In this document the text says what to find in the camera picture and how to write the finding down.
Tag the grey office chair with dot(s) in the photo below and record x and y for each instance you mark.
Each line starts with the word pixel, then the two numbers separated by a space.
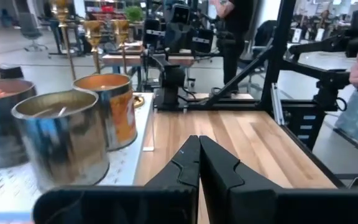
pixel 30 28

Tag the wooden background table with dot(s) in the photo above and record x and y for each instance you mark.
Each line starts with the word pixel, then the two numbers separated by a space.
pixel 179 59

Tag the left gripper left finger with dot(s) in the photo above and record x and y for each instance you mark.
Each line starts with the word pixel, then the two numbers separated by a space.
pixel 166 202

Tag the black aluminium rig frame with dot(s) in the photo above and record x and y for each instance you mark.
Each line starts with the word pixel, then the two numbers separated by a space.
pixel 278 46

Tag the white perforated shelf riser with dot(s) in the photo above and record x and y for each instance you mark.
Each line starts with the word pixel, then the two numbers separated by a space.
pixel 129 168

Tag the brass candlestick holder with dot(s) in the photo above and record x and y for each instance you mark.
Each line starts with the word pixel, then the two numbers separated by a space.
pixel 61 12
pixel 120 29
pixel 93 31

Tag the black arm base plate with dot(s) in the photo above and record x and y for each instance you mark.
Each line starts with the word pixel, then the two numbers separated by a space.
pixel 160 104

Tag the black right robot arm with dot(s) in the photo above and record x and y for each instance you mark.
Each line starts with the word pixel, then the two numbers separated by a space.
pixel 172 77

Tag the black background robot rig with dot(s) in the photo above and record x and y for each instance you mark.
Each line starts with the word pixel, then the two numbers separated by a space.
pixel 179 31

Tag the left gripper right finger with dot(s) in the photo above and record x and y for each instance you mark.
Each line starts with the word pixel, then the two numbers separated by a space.
pixel 244 202

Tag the silver candle tin floral label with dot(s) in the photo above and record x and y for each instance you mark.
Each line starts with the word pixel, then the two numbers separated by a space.
pixel 64 146

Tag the small green plant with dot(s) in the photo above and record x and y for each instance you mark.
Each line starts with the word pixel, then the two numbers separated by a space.
pixel 134 13

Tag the black office chair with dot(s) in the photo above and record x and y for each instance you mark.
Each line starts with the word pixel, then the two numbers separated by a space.
pixel 264 34

